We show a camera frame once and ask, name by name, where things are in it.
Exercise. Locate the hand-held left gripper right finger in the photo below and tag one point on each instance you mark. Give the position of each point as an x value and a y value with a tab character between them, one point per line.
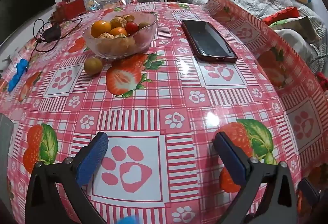
230	160

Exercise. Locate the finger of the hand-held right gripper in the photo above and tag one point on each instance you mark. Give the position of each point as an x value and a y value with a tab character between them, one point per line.
307	189

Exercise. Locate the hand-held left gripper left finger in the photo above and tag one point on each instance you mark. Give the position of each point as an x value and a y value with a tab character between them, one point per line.
92	160

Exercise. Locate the clear glass bowl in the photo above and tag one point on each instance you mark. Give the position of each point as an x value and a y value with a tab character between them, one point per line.
146	39

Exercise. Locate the red tomato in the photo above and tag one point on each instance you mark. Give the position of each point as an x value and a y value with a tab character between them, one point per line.
131	27

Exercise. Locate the blue cloth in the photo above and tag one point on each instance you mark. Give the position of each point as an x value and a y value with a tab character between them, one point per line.
19	67

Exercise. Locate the dark smartphone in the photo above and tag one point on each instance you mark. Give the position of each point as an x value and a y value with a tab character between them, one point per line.
207	39

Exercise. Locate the black power adapter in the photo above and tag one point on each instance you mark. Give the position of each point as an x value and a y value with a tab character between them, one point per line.
52	33

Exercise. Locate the white round cushion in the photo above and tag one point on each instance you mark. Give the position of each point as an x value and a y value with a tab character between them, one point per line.
294	42

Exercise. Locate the beige and green cushion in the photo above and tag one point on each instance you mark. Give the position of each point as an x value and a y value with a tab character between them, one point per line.
299	25

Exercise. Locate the red fringed cushion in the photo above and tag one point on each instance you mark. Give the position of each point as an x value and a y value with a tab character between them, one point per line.
284	14

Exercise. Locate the heap of plastic bags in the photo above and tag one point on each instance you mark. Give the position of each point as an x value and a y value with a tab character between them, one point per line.
102	1

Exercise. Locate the grey striped sofa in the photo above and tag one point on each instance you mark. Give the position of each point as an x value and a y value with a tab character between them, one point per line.
251	1

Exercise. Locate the black television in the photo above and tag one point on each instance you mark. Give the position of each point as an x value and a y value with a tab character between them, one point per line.
23	1

